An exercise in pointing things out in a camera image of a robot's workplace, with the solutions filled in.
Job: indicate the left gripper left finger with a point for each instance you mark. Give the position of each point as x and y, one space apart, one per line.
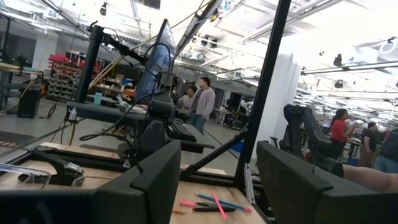
124 199

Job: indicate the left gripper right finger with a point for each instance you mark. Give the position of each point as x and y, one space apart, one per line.
311 205

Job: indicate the person's forearm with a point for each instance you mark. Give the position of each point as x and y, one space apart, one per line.
370 177

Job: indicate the clear plastic bin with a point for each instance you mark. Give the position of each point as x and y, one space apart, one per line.
77 182
9 169

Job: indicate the small orange crayon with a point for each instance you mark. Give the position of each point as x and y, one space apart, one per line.
179 211

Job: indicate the pink eraser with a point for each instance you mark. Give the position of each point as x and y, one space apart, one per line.
188 203

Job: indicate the silver aluminium bar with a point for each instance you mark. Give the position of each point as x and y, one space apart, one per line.
249 183

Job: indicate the black stapler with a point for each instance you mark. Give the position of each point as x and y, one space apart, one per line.
62 171

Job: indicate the person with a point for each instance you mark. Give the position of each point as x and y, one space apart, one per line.
368 143
186 102
339 130
388 155
205 102

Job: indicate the dark green pen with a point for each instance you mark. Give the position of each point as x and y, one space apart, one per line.
205 204

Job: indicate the black keyboard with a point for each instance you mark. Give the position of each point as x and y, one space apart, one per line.
180 132

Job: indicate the grey desk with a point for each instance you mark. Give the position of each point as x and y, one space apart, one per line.
102 112

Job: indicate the black pen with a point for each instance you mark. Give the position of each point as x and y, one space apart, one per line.
214 209

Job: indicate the clear plastic wrapper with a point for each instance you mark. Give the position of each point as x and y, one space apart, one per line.
122 105

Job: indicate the blue floor bin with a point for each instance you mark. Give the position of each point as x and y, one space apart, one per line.
237 147

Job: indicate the teal box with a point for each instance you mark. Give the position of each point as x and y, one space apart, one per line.
98 99

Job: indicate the black floor mat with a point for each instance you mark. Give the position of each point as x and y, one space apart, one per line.
12 138

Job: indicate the red parts rack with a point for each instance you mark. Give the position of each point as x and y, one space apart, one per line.
62 81

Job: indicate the black box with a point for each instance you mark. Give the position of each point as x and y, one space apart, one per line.
28 104

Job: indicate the computer monitor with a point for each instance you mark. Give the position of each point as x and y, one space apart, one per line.
158 62

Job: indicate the black monitor pole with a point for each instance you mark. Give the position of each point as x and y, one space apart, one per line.
90 62

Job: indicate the distant workbench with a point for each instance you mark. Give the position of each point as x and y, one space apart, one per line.
18 73

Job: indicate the black aluminium frame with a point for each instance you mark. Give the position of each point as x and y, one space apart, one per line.
264 93

